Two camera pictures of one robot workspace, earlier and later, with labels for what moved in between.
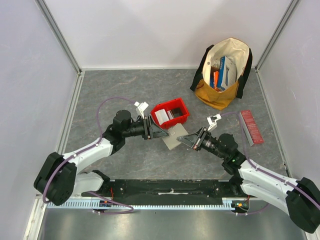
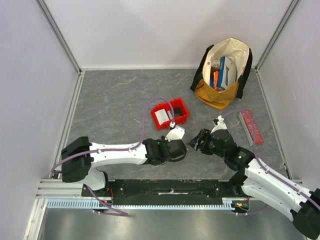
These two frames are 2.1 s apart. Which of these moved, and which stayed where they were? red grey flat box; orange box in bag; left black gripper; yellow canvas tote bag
Moved: left black gripper
Stayed: red grey flat box; orange box in bag; yellow canvas tote bag
